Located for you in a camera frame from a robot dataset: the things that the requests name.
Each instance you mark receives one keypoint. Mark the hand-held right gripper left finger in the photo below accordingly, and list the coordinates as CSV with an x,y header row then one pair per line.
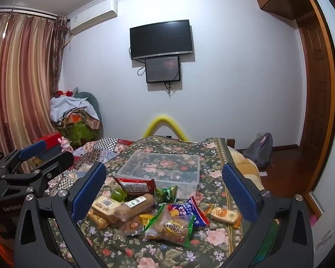
x,y
89,191

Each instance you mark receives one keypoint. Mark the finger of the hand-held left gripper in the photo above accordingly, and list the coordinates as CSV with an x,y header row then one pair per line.
x,y
61,160
32,148

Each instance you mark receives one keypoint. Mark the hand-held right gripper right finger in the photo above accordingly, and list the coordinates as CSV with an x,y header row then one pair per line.
x,y
240,193

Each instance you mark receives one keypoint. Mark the long cream biscuit packet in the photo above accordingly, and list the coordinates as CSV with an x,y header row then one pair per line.
x,y
104,204

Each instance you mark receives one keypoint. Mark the yellow cake packet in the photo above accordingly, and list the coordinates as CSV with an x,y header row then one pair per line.
x,y
224,214

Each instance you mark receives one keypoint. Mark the clear fried stick packet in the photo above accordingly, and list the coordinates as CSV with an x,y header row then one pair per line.
x,y
96,219

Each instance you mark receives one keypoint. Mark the round cracker tube pack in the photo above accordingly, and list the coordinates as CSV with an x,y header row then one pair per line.
x,y
134,205

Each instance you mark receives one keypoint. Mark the clear plastic box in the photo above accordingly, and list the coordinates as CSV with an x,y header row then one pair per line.
x,y
134,167

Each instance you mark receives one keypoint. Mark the small brown pastry packet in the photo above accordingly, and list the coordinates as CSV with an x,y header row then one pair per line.
x,y
131,226

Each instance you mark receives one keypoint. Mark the dark blue box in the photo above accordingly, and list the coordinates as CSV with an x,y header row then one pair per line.
x,y
54,151

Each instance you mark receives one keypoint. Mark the pink plush toy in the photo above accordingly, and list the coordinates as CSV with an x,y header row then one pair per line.
x,y
64,144

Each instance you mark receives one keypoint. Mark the red box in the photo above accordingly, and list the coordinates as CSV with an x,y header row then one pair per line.
x,y
49,139

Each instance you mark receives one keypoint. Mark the cream plush blanket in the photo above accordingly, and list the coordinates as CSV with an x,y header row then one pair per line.
x,y
248,167

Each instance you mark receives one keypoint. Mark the green round snack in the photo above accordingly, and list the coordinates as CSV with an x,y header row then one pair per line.
x,y
117,194

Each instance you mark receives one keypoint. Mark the white paper sheet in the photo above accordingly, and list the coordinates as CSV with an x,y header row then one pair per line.
x,y
263,174

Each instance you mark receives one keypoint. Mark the green printed cloth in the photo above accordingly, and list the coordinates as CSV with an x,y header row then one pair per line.
x,y
78,132

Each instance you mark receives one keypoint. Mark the blue and red snack packet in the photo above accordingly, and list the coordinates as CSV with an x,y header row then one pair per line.
x,y
196,213

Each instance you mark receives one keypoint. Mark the grey backpack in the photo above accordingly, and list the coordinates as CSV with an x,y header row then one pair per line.
x,y
259,148

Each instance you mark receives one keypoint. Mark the white crumpled cloth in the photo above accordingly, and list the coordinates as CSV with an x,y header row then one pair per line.
x,y
67,106

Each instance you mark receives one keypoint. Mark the small yellow packet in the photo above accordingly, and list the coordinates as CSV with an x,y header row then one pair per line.
x,y
146,218

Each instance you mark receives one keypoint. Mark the red fabric item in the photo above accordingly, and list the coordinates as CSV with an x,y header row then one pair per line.
x,y
62,92

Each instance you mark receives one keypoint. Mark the teal padded chair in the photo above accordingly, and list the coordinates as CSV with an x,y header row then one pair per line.
x,y
93,103

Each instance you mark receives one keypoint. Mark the green snack packet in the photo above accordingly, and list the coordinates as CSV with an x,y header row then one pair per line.
x,y
167,194

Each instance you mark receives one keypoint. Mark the striped pink brown curtain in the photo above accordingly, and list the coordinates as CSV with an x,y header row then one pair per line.
x,y
22,75

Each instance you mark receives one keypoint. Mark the green-edged clear pastry bag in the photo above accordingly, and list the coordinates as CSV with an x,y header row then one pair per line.
x,y
170,226

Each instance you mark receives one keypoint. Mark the pink slipper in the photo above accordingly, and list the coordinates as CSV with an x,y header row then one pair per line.
x,y
313,221

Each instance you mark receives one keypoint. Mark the dark brown fringed curtain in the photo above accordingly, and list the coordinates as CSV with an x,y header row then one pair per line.
x,y
60,50

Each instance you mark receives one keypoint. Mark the yellow foam tube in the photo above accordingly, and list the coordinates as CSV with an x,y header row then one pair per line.
x,y
162,118

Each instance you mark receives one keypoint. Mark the wooden door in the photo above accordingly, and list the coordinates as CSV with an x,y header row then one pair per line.
x,y
315,89

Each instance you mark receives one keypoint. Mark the small black monitor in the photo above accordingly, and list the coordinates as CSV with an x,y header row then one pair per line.
x,y
163,69

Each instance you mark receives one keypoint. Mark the white air conditioner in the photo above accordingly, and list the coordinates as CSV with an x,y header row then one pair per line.
x,y
95,16

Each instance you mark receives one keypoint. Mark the wooden bed frame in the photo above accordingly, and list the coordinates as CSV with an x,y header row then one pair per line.
x,y
231,143

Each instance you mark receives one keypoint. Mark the white curtain rail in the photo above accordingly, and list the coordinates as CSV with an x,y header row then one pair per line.
x,y
25,12

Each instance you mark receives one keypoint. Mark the black wall television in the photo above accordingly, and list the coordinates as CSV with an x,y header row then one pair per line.
x,y
162,39

